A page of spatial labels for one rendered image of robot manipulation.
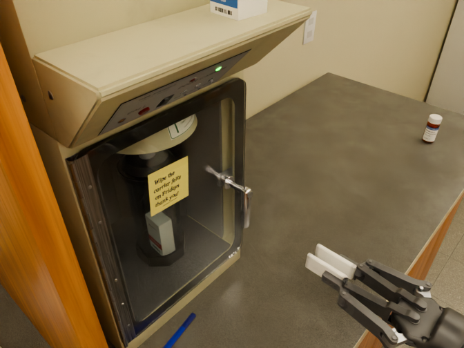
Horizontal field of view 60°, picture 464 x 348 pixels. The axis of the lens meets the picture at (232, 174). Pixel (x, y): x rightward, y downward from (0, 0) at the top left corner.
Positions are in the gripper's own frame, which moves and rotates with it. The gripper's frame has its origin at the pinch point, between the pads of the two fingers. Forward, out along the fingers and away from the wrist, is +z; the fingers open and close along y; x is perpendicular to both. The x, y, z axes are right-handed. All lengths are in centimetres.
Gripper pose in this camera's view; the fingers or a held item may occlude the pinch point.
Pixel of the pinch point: (329, 266)
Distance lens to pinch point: 67.9
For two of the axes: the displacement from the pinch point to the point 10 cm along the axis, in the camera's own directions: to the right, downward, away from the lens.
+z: -7.4, -4.1, 5.3
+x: -0.1, 8.0, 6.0
